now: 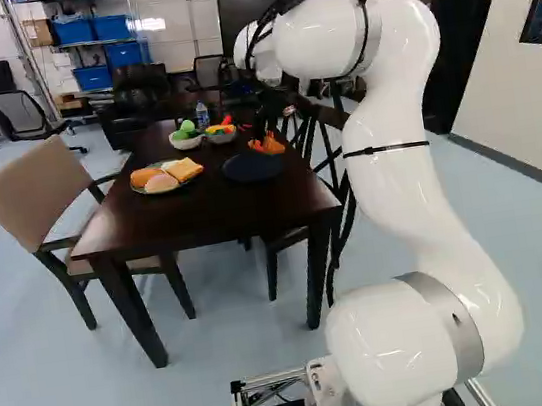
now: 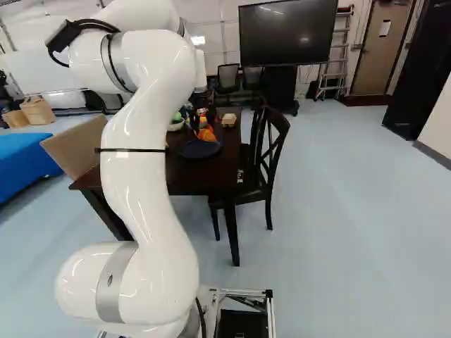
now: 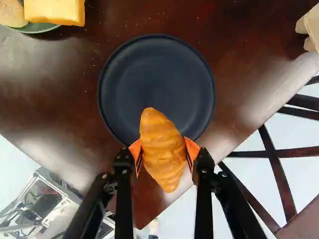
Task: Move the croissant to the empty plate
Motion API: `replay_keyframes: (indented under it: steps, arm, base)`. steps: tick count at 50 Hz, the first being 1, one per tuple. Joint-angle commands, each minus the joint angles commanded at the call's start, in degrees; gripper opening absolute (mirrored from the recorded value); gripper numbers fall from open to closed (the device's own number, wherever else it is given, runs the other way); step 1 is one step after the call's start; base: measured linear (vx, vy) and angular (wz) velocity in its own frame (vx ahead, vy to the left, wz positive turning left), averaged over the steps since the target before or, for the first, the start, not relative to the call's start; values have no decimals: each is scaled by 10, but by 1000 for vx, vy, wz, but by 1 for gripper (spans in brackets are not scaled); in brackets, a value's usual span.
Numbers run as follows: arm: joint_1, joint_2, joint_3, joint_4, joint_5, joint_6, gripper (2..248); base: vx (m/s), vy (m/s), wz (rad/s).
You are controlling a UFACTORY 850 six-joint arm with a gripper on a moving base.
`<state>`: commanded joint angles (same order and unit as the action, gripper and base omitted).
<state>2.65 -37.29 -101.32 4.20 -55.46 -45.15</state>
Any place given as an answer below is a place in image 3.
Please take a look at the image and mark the dark wooden chair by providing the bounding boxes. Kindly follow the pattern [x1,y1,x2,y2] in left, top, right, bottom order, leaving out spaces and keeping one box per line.
[217,75,319,239]

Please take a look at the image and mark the dark brown wooden table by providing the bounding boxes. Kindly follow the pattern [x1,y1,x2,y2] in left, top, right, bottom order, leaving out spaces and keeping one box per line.
[0,0,319,230]

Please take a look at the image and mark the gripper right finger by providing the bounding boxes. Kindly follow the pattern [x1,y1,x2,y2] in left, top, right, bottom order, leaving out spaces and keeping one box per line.
[183,136,268,239]

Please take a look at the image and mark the round beige bun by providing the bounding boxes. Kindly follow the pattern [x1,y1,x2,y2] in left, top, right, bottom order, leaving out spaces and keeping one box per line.
[0,0,29,28]

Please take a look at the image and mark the dark blue round plate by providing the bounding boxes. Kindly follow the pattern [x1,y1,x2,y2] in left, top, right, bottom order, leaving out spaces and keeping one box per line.
[97,34,216,147]

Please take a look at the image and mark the green plate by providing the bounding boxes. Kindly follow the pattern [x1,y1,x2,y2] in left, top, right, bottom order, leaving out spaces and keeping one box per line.
[0,21,62,34]

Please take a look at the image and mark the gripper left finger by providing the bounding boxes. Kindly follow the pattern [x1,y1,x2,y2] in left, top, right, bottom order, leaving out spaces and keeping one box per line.
[61,139,144,239]

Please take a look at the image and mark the cream cushioned chair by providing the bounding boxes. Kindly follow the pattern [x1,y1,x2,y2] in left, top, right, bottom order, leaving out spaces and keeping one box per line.
[295,4,319,54]

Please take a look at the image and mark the golden brown croissant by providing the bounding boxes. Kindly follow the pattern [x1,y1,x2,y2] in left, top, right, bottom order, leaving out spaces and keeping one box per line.
[139,107,187,193]

